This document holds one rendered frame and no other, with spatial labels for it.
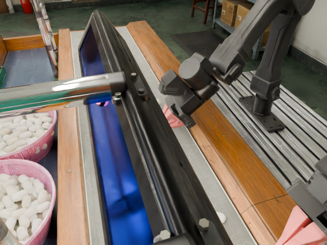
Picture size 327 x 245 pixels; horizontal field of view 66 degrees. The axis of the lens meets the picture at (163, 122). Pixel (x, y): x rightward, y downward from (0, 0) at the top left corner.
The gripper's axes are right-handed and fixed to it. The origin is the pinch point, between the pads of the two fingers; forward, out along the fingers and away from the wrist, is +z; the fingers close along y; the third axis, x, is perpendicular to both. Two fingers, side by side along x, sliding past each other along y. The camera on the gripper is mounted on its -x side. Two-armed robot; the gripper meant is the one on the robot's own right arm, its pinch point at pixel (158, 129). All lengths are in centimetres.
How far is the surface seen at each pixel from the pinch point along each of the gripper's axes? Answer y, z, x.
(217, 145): 11.4, -9.8, 7.6
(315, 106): -74, -69, 159
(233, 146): 12.9, -12.7, 10.0
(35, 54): -85, 37, -20
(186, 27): -285, -45, 138
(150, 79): -30.7, -3.0, 5.1
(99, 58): 23.6, -11.3, -34.4
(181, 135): 2.6, -3.3, 5.3
